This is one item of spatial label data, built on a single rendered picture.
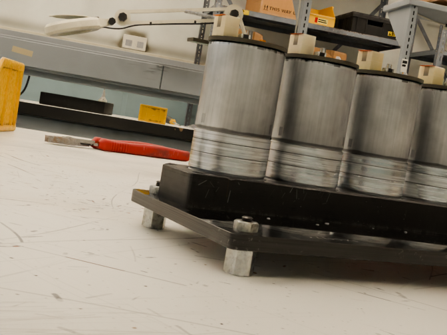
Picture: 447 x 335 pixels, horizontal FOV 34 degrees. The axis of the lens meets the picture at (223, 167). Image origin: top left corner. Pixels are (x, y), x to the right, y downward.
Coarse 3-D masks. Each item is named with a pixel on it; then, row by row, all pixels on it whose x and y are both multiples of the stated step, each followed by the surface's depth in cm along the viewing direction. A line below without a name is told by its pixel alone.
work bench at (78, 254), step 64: (0, 192) 26; (64, 192) 29; (128, 192) 32; (0, 256) 16; (64, 256) 17; (128, 256) 18; (192, 256) 20; (256, 256) 22; (0, 320) 12; (64, 320) 12; (128, 320) 13; (192, 320) 13; (256, 320) 14; (320, 320) 15; (384, 320) 16
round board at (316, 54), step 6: (288, 54) 24; (294, 54) 24; (300, 54) 23; (306, 54) 23; (318, 54) 23; (324, 54) 24; (324, 60) 23; (330, 60) 23; (336, 60) 23; (342, 60) 23; (354, 66) 24
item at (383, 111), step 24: (360, 96) 25; (384, 96) 25; (408, 96) 25; (360, 120) 25; (384, 120) 25; (408, 120) 25; (360, 144) 25; (384, 144) 25; (408, 144) 25; (360, 168) 25; (384, 168) 25; (360, 192) 25; (384, 192) 25
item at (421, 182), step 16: (432, 96) 26; (432, 112) 26; (416, 128) 26; (432, 128) 26; (416, 144) 26; (432, 144) 26; (416, 160) 26; (432, 160) 26; (416, 176) 26; (432, 176) 26; (416, 192) 26; (432, 192) 26
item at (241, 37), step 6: (210, 36) 23; (216, 36) 22; (222, 36) 22; (228, 36) 22; (240, 36) 22; (246, 36) 22; (240, 42) 22; (246, 42) 22; (252, 42) 22; (258, 42) 22; (264, 42) 22; (276, 48) 22; (282, 48) 22
